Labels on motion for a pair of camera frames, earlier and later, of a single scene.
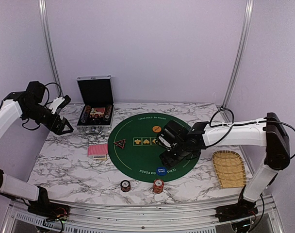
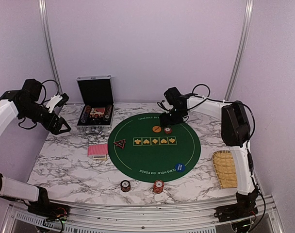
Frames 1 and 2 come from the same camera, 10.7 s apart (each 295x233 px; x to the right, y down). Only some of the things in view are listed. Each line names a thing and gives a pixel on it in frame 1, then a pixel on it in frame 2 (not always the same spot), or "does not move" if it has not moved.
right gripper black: x=165 y=158 → x=165 y=122
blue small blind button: x=161 y=171 → x=180 y=167
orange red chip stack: x=158 y=185 does not move
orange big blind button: x=156 y=128 does not move
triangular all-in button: x=120 y=143 does not move
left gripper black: x=57 y=130 does not move
